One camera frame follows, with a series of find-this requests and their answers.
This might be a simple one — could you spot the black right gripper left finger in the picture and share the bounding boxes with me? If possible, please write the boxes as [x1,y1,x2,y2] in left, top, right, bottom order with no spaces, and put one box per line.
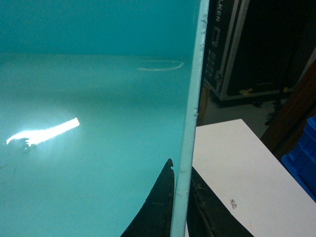
[122,159,175,237]

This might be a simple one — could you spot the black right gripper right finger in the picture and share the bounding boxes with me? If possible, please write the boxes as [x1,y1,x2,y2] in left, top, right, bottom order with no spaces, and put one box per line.
[187,168,252,237]

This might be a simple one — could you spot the light turquoise plastic tray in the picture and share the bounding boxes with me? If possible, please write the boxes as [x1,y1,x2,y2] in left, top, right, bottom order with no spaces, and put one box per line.
[0,0,209,237]

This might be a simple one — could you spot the blue crate at right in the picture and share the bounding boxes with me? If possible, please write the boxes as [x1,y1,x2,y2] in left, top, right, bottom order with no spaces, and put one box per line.
[281,116,316,200]

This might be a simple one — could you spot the black flight case aluminium edges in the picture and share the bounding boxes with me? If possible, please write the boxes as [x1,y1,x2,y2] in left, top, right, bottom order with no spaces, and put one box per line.
[203,0,316,101]

